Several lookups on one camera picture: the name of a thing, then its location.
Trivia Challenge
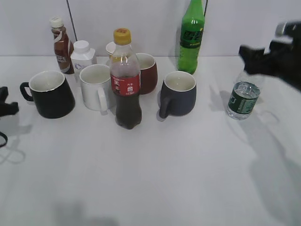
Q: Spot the red ceramic mug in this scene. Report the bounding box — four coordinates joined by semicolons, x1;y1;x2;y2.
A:
136;53;158;95

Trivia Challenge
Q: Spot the black ceramic mug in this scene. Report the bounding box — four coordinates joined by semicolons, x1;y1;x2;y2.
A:
20;71;75;119

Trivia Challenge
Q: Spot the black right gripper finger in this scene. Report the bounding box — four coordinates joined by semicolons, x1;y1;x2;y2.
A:
244;60;279;76
238;45;270;62

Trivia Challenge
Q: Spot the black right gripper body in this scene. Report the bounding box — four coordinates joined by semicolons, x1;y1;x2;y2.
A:
269;40;301;91

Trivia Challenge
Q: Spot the cola bottle yellow cap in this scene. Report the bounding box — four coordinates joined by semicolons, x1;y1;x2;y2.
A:
110;28;142;129

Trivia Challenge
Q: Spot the clear cestbon water bottle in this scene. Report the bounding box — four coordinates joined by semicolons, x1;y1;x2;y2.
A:
226;71;265;120

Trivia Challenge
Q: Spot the black cable left background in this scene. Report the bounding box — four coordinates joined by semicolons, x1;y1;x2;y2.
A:
66;0;79;41

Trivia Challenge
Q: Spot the white ceramic mug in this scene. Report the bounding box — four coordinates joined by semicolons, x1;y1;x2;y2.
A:
79;64;116;115

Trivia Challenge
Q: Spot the dark blue ceramic mug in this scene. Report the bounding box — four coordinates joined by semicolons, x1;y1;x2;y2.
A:
159;71;197;119

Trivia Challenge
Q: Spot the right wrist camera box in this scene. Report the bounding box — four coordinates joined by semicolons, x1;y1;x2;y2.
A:
275;21;301;42

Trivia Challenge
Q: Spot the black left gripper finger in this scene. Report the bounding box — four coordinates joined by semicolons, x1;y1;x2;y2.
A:
0;87;8;104
0;102;19;117

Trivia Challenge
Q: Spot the brown coffee drink bottle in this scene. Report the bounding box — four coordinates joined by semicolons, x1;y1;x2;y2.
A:
49;16;74;74

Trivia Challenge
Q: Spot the white plastic bottle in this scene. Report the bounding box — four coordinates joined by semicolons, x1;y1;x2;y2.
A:
71;40;97;83

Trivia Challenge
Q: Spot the green sprite bottle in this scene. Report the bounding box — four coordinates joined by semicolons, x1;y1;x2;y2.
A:
177;0;205;74

